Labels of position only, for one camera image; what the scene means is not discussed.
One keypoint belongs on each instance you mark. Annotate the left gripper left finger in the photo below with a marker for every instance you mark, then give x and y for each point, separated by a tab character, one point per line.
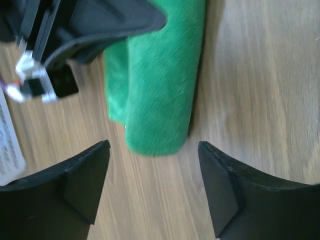
58	203

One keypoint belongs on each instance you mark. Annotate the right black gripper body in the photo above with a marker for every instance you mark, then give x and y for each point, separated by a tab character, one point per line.
37	30

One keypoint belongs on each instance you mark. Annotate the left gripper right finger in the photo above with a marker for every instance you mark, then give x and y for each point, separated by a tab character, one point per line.
248	204

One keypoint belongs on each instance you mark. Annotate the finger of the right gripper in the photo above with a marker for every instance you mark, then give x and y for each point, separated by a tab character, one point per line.
125	18

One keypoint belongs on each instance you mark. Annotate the green towel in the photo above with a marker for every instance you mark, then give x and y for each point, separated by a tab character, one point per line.
150	79

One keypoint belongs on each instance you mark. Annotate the white plastic basket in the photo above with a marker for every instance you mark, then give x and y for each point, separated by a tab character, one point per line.
12	162

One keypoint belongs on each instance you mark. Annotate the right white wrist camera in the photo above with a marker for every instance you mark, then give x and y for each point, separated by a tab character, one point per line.
36	82

